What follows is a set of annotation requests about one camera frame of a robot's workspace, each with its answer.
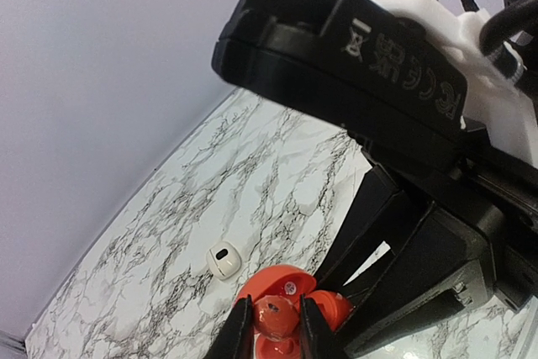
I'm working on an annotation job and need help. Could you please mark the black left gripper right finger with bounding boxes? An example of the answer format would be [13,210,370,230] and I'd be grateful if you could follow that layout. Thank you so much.
[299,295,332,359]

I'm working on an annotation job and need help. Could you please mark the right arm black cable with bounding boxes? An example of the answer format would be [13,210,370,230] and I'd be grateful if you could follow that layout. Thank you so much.
[449,0,538,82]

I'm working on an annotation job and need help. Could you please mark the red round charging case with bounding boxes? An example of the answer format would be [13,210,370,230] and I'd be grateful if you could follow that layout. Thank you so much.
[237,265,353,359]

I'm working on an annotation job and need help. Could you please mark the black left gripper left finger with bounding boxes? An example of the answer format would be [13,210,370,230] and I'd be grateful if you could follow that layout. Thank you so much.
[209,295,254,359]

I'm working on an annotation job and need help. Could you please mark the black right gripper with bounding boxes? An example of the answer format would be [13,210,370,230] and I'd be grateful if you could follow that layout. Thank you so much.
[314,141,537,355]

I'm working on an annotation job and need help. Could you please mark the red earbud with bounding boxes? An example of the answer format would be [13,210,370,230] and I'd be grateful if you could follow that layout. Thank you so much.
[254,295,300,341]

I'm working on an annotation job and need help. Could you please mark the white earbud charging case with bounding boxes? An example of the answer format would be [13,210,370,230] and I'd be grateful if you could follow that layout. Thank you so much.
[206,241,242,281]

